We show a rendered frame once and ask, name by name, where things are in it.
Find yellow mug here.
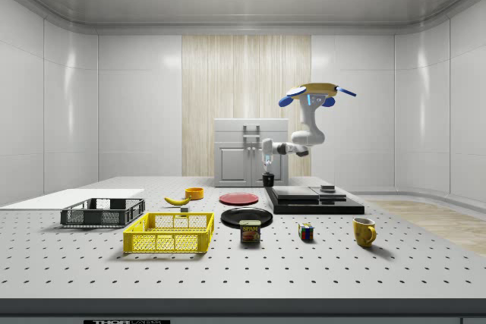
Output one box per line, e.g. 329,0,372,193
352,217,377,248

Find white cabinet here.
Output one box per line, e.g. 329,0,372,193
213,118,289,188

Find red plate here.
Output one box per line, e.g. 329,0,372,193
219,192,259,206

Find black plate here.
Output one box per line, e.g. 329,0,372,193
220,206,274,228

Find flat-sided can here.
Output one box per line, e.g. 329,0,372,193
239,219,262,244

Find puzzle cube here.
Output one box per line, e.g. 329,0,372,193
298,222,314,242

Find drone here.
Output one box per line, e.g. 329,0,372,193
279,82,358,109

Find yellow basket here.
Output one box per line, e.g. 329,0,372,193
122,212,216,255

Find dark grey basket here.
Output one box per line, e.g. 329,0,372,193
60,197,147,229

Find white board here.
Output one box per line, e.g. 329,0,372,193
0,188,146,210

